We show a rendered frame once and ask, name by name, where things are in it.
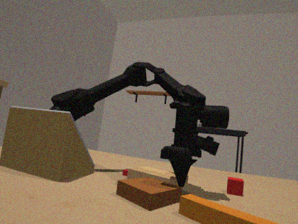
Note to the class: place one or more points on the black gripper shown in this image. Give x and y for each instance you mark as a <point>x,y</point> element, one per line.
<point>180,154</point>

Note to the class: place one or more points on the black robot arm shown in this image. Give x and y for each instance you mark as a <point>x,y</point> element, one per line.
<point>189,102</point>

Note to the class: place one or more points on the red cube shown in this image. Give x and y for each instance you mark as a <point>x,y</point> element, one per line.
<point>235,186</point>

